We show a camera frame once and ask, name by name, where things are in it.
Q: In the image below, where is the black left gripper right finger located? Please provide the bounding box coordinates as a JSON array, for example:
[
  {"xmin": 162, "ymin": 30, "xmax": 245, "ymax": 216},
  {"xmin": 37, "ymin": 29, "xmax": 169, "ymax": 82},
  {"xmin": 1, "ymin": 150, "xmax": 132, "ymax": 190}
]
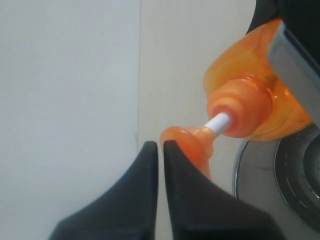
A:
[{"xmin": 163, "ymin": 140, "xmax": 283, "ymax": 240}]

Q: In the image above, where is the steel mesh colander bowl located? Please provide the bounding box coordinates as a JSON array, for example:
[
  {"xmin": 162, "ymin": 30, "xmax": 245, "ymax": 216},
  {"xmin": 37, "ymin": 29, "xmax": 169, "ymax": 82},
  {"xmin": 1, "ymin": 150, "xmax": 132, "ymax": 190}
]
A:
[{"xmin": 233, "ymin": 139, "xmax": 320, "ymax": 240}]

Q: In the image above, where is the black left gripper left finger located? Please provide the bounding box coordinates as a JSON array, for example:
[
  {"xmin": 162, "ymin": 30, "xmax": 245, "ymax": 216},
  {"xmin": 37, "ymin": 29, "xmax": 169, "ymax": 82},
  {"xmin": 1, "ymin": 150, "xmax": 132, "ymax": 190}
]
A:
[{"xmin": 49, "ymin": 141, "xmax": 158, "ymax": 240}]

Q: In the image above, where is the orange pump soap bottle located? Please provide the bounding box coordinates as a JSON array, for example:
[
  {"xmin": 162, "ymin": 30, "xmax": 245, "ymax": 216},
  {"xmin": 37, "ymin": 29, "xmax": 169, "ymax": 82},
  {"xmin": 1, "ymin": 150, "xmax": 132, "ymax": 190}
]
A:
[{"xmin": 160, "ymin": 18, "xmax": 313, "ymax": 177}]

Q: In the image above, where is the small stainless steel bowl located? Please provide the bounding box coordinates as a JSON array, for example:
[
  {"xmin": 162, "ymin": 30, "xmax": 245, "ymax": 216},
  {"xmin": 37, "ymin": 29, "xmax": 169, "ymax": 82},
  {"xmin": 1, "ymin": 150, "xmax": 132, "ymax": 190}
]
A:
[{"xmin": 274, "ymin": 124, "xmax": 320, "ymax": 232}]

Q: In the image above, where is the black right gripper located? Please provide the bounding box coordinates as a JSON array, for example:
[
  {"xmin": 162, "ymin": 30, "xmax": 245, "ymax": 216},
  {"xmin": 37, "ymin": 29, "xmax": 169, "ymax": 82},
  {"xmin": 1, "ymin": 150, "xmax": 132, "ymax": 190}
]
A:
[{"xmin": 247, "ymin": 0, "xmax": 320, "ymax": 65}]

